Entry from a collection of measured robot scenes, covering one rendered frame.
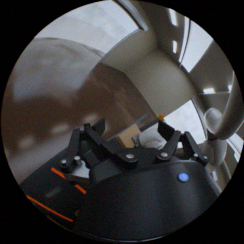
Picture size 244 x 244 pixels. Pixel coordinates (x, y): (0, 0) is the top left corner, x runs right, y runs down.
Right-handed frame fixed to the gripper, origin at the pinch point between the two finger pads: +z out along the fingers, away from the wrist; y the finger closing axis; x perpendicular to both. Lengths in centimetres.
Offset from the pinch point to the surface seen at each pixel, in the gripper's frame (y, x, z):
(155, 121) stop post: 56, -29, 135
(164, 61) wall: 283, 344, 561
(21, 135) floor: -141, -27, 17
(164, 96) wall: 278, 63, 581
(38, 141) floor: -117, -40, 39
